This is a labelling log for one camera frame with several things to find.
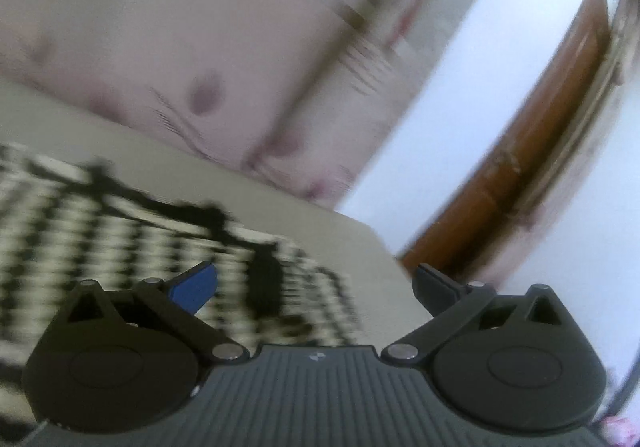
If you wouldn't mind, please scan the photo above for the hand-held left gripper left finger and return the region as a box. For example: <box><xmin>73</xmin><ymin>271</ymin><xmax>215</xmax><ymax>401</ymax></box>
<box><xmin>62</xmin><ymin>261</ymin><xmax>250</xmax><ymax>368</ymax></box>

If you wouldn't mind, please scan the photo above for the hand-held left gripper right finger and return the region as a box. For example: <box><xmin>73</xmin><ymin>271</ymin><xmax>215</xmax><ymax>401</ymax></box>
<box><xmin>381</xmin><ymin>263</ymin><xmax>568</xmax><ymax>368</ymax></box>

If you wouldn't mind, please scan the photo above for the black and cream striped knit garment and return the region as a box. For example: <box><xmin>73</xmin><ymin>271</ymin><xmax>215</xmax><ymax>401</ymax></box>
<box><xmin>0</xmin><ymin>142</ymin><xmax>367</xmax><ymax>444</ymax></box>

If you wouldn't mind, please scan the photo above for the beige woven mattress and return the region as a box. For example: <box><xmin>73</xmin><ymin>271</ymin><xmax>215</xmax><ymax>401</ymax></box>
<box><xmin>0</xmin><ymin>77</ymin><xmax>437</xmax><ymax>447</ymax></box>

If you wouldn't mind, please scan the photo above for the brown wooden door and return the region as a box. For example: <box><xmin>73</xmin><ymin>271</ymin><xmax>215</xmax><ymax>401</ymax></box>
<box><xmin>395</xmin><ymin>0</ymin><xmax>614</xmax><ymax>289</ymax></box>

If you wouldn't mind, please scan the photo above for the pink cloth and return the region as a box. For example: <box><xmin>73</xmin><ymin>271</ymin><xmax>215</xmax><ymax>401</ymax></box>
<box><xmin>599</xmin><ymin>416</ymin><xmax>637</xmax><ymax>447</ymax></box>

